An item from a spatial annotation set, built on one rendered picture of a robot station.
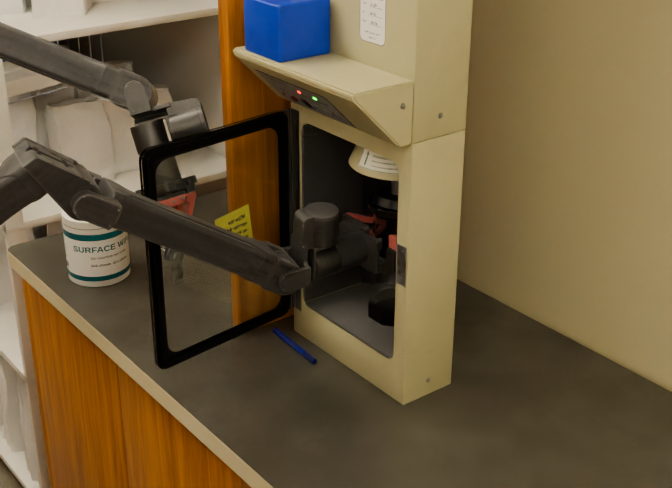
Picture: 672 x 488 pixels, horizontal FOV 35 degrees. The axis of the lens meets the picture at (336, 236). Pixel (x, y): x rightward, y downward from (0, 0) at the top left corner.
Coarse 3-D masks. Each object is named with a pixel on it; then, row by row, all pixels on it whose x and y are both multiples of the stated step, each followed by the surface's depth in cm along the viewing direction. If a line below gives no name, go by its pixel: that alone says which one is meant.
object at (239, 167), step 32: (192, 160) 171; (224, 160) 176; (256, 160) 181; (160, 192) 168; (192, 192) 173; (224, 192) 178; (256, 192) 183; (224, 224) 180; (256, 224) 186; (192, 288) 180; (224, 288) 185; (256, 288) 191; (192, 320) 182; (224, 320) 187
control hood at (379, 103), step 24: (240, 48) 172; (264, 72) 171; (288, 72) 162; (312, 72) 160; (336, 72) 160; (360, 72) 160; (384, 72) 160; (336, 96) 154; (360, 96) 151; (384, 96) 154; (408, 96) 157; (336, 120) 170; (360, 120) 159; (384, 120) 155; (408, 120) 158; (408, 144) 160
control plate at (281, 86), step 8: (272, 80) 172; (280, 80) 168; (280, 88) 174; (288, 88) 170; (296, 88) 166; (288, 96) 176; (296, 96) 172; (304, 96) 168; (320, 96) 160; (304, 104) 174; (312, 104) 170; (320, 104) 166; (328, 104) 162; (320, 112) 171; (328, 112) 167; (336, 112) 164; (344, 120) 165
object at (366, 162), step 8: (352, 152) 179; (360, 152) 176; (368, 152) 174; (352, 160) 178; (360, 160) 175; (368, 160) 174; (376, 160) 173; (384, 160) 172; (360, 168) 175; (368, 168) 174; (376, 168) 173; (384, 168) 172; (392, 168) 172; (368, 176) 174; (376, 176) 173; (384, 176) 172; (392, 176) 172
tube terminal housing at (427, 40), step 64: (448, 0) 155; (384, 64) 161; (448, 64) 159; (320, 128) 179; (448, 128) 164; (448, 192) 169; (448, 256) 174; (320, 320) 195; (448, 320) 180; (384, 384) 183; (448, 384) 186
